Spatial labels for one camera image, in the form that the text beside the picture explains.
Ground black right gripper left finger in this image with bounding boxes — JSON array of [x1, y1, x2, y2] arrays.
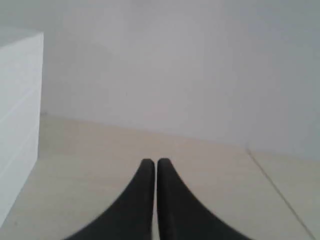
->
[[67, 158, 155, 240]]

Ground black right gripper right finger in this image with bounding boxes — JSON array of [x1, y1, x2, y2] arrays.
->
[[156, 158, 248, 240]]

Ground white plastic drawer cabinet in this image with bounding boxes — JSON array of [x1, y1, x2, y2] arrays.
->
[[0, 26, 44, 223]]

